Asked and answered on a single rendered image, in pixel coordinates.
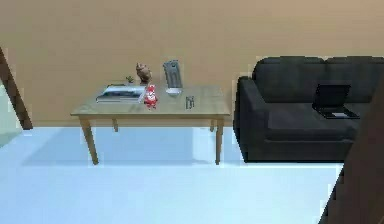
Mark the light wooden table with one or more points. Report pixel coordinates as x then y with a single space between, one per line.
206 101

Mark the grey upright sculpture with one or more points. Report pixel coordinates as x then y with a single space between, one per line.
172 74

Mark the red white bottle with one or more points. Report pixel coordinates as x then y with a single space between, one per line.
150 97

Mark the brown figurine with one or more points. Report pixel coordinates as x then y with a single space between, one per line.
143 73

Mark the small green plant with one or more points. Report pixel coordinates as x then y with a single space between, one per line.
129 79

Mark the black sofa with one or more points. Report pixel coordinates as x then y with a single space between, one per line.
283 126

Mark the black laptop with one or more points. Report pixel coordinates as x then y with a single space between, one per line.
330 97

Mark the dark brown wooden furniture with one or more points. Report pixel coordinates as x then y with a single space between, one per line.
360 173

